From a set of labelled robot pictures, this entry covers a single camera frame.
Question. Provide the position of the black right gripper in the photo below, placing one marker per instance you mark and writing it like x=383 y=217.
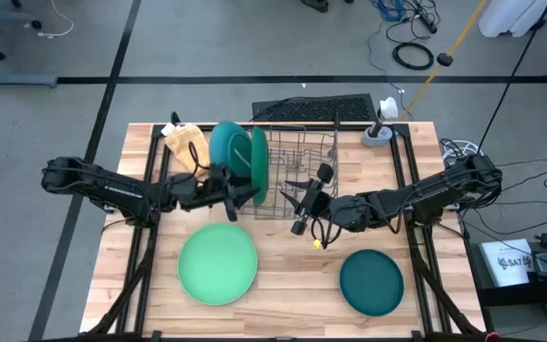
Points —
x=330 y=209

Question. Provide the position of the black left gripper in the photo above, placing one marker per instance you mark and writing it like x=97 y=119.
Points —
x=207 y=197

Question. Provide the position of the large teal plate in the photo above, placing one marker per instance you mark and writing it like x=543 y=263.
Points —
x=226 y=142

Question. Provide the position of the large light green plate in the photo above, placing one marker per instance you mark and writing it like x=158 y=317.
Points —
x=217 y=264

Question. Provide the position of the small dark teal plate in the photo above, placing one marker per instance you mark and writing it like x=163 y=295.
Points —
x=371 y=282

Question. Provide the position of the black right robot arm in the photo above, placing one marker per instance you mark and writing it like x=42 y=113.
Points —
x=425 y=195

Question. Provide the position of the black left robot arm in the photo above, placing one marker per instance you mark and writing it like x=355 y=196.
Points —
x=112 y=190

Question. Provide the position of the yellow checked dish cloth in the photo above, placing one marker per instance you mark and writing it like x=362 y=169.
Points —
x=181 y=142

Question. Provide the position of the white paper tag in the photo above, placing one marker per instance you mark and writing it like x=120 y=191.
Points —
x=167 y=129

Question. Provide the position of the grey brush holder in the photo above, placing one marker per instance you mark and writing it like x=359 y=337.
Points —
x=382 y=138

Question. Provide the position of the person's dark shoe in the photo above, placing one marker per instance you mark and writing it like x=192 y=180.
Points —
x=315 y=5

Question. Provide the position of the black round floor puck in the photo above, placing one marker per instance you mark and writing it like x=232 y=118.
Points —
x=444 y=60

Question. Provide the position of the white printed booklet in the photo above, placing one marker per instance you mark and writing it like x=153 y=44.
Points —
x=496 y=278

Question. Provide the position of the black power strip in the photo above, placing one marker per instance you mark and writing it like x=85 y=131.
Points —
x=428 y=21

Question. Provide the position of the black side stand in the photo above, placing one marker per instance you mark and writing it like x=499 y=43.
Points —
x=515 y=297

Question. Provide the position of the red knob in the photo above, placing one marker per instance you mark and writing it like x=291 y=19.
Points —
x=492 y=337

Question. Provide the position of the grey floor bar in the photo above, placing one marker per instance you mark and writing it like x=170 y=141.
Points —
x=12 y=80

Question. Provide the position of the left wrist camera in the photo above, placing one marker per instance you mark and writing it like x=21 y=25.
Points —
x=219 y=173

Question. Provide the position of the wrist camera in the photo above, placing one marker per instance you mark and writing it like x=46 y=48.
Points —
x=219 y=173
x=326 y=173

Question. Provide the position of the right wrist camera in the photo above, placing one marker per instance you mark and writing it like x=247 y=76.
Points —
x=326 y=173

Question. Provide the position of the black aluminium table frame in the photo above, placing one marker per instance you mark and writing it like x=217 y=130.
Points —
x=302 y=127

